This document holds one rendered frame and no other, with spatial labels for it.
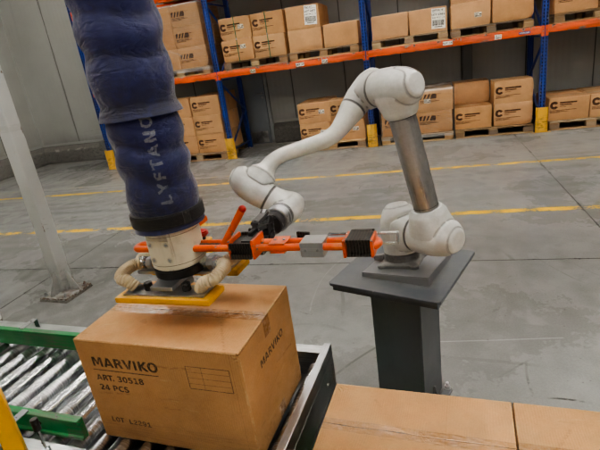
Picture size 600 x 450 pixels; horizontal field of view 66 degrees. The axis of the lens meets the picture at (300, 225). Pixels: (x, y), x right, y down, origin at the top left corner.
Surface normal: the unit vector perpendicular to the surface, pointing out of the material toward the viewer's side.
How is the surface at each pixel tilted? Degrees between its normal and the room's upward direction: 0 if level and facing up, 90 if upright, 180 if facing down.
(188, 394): 90
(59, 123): 90
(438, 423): 0
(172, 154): 68
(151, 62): 73
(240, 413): 90
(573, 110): 91
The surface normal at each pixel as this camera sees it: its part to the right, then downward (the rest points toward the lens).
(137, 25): 0.64, -0.14
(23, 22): -0.24, 0.37
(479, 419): -0.14, -0.93
